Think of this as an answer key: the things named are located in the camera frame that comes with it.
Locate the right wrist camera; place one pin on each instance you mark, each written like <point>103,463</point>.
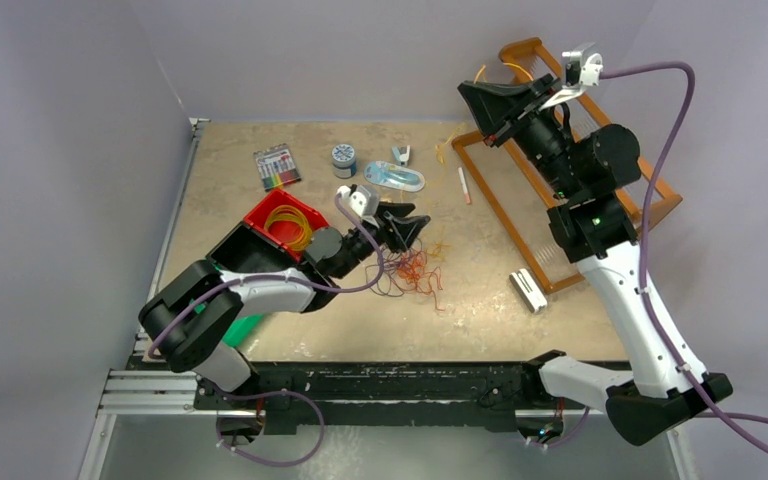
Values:
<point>583,67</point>

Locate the red plastic bin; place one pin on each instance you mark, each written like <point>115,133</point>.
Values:
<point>286,220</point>

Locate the black plastic bin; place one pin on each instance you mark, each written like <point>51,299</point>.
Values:
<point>246,250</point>

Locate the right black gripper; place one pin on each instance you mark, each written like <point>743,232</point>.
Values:
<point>498,108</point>

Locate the white orange pen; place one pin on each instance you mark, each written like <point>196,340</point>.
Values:
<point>464,185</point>

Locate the white rectangular block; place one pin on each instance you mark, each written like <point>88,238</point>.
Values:
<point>529,290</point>

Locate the small round tin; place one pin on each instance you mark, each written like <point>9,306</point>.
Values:
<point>344,162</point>

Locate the green plastic bin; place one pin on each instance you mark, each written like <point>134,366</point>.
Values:
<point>241,328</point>

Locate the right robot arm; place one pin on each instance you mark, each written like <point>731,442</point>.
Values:
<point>666,383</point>

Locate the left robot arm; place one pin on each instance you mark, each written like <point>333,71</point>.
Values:
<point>247,274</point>

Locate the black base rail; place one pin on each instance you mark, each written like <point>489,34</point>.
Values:
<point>495,396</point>

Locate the blue correction tape package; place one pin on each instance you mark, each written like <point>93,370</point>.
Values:
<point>394,176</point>

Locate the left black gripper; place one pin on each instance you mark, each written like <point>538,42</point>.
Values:
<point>398,235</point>

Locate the marker pen pack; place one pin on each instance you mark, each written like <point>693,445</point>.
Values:
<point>276,167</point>

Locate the wooden rack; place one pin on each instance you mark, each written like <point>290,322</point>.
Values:
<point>510,212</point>

